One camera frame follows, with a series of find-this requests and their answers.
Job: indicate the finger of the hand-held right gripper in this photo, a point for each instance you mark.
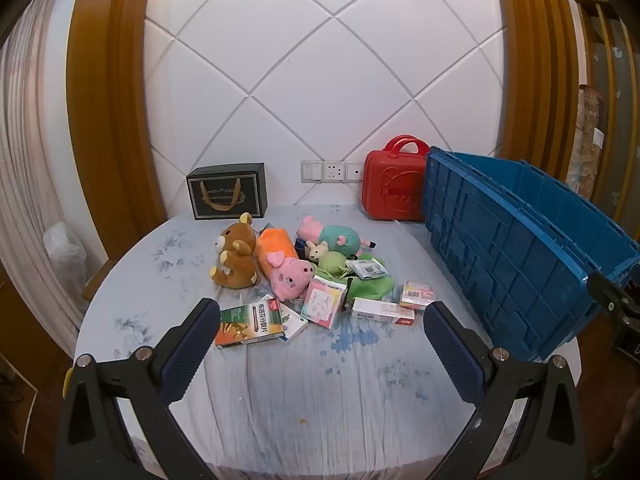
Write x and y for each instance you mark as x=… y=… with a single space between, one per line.
x=607 y=292

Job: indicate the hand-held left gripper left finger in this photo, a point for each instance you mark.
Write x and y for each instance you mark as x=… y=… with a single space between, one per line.
x=187 y=355

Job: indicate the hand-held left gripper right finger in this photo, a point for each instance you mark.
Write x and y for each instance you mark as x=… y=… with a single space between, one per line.
x=452 y=355

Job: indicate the white medicine box red end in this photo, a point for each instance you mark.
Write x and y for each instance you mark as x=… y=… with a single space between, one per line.
x=380 y=311

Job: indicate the green plush bag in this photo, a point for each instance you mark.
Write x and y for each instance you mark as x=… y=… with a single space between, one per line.
x=367 y=292

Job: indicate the brown bear plush toy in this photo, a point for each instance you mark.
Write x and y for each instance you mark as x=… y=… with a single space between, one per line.
x=235 y=260

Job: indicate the blue plastic crate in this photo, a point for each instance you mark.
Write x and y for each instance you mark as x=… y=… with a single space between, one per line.
x=505 y=255

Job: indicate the white wet wipes packet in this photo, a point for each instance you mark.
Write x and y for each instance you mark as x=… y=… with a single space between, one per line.
x=367 y=269

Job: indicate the green orange medicine box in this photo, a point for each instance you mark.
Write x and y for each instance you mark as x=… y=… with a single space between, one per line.
x=247 y=322

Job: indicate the small pink yellow box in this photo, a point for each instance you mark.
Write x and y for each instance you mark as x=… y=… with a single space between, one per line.
x=416 y=295

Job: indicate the white blue medicine box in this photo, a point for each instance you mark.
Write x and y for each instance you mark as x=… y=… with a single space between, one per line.
x=295 y=322

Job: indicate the orange-dressed pink pig plush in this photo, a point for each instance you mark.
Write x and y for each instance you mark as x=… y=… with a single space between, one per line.
x=282 y=265

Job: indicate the pink and white box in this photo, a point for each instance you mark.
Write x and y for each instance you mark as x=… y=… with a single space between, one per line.
x=322 y=302

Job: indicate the patterned hanging cloth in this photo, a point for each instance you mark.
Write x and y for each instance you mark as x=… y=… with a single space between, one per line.
x=591 y=150

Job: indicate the blue fuzzy toy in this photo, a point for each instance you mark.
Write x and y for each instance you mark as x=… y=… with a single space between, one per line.
x=301 y=247

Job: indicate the clear plastic bag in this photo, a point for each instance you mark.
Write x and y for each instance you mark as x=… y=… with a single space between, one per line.
x=64 y=255

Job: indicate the teal-dressed pink pig plush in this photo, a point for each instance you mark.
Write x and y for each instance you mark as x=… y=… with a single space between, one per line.
x=335 y=240

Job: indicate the small beige plush toy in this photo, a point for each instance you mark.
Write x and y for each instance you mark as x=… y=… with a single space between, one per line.
x=317 y=251

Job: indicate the black gift box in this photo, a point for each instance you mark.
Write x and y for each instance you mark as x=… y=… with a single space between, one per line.
x=225 y=192

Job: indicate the red plastic suitcase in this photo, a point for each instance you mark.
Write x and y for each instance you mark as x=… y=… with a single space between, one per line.
x=392 y=185

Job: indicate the white curtain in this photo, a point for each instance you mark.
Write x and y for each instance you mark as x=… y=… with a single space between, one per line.
x=35 y=160

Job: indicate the white wall outlet plate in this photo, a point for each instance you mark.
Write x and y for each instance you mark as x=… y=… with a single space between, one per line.
x=355 y=171

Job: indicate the wooden wall frame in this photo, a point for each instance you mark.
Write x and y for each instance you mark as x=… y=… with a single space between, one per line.
x=535 y=60
x=107 y=110

